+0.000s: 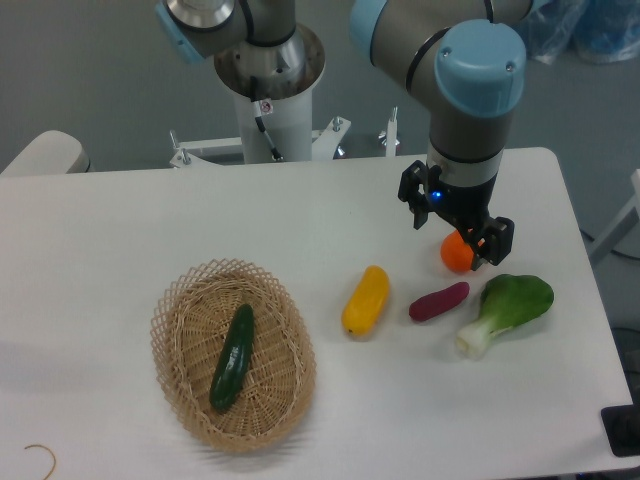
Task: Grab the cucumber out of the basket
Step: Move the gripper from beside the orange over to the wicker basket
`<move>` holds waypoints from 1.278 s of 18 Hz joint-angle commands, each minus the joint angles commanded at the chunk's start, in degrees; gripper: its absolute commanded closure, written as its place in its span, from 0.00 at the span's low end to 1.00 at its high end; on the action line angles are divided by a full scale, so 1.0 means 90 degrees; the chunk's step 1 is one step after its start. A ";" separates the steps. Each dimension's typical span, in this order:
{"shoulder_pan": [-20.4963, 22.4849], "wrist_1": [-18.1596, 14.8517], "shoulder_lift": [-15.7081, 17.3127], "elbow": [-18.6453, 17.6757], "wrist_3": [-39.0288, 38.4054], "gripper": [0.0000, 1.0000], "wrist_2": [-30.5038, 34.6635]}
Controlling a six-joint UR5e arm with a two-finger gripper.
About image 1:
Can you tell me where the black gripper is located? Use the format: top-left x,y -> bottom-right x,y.
398,158 -> 515,271

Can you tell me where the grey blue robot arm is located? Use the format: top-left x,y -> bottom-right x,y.
155,1 -> 538,266

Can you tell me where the woven wicker basket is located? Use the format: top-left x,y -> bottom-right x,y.
151,259 -> 316,453

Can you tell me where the green cucumber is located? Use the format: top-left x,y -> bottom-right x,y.
209,304 -> 255,412

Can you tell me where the orange fruit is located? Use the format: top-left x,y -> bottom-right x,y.
440,230 -> 474,273

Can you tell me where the purple sweet potato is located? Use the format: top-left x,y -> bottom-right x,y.
408,282 -> 470,322

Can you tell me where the green bok choy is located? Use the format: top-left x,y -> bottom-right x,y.
455,274 -> 555,359

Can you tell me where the yellow bell pepper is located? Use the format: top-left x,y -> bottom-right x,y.
341,265 -> 391,337

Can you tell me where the white table leg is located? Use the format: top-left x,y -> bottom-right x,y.
588,170 -> 639,265

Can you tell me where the blue plastic bag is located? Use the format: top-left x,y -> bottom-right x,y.
516,0 -> 639,65

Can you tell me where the black device at edge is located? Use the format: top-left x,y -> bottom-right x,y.
601,405 -> 639,457

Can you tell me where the white chair corner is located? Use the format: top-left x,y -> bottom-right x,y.
1,130 -> 93,178

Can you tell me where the tan rubber band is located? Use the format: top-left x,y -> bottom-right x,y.
24,444 -> 58,477

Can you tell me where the white metal base frame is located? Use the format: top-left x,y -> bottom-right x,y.
169,106 -> 401,169

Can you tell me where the black pedestal cable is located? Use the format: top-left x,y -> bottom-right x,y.
248,74 -> 284,162

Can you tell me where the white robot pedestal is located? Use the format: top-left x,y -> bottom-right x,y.
213,24 -> 326,165

